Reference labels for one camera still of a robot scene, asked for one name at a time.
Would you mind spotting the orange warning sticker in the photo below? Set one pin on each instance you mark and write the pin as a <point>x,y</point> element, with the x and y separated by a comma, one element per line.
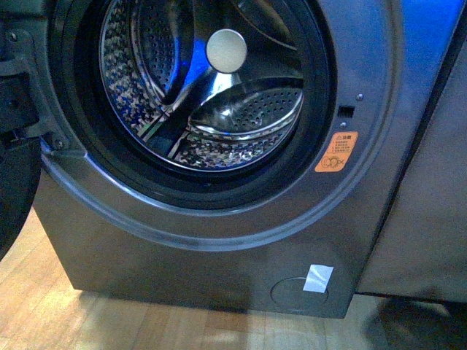
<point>338,152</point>

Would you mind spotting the grey cabinet beside washer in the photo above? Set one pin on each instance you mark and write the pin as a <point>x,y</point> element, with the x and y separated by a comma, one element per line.
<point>421,251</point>

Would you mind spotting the grey front-load washing machine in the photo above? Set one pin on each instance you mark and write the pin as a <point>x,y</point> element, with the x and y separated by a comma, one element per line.
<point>179,139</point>

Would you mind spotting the white tape strip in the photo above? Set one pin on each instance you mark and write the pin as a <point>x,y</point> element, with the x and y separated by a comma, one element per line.
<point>318,278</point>

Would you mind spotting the black washing machine door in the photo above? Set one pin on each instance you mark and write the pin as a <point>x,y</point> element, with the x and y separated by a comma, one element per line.
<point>20,157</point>

